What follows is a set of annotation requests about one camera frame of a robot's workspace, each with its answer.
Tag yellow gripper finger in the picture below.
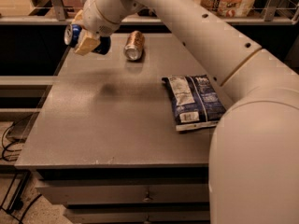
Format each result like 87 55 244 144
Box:
74 29 100 56
72 9 83 25

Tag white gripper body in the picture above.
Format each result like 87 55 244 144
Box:
82 0 143 37

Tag blue pepsi can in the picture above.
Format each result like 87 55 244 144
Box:
64 24 111 55

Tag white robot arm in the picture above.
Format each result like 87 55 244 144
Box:
74 0 299 224

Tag gold soda can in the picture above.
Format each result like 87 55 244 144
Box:
123 31 145 61

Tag grey drawer cabinet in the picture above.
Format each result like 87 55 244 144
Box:
14 32 235 224

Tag blue white snack bag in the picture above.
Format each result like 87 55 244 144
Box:
162 75 226 132

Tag upper grey drawer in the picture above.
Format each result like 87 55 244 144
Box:
36 178 209 205

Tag grey drawer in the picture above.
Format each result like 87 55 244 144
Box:
64 203 210 224
36 178 209 205

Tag lower grey drawer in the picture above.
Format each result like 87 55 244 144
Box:
64 203 210 224

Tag grey metal shelf rail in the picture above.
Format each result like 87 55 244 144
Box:
0 0 299 25

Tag black cables left floor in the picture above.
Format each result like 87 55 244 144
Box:
0 114 36 162

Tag black wire floor stand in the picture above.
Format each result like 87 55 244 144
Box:
0 170 41 224

